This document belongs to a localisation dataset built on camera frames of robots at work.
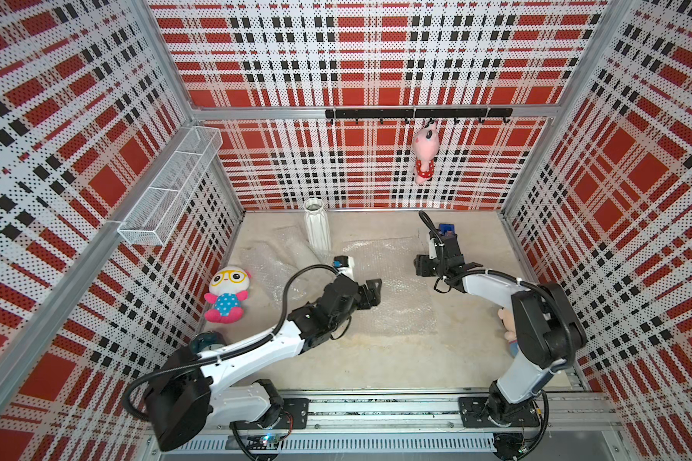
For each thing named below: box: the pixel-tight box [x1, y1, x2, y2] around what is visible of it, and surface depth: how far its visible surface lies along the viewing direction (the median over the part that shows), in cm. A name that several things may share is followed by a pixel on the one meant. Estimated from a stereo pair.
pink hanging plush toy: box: [413, 121, 440, 185], surface depth 94 cm
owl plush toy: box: [203, 265, 252, 324], surface depth 93 cm
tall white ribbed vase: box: [302, 196, 332, 262], surface depth 96 cm
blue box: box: [438, 222, 456, 237], surface depth 110 cm
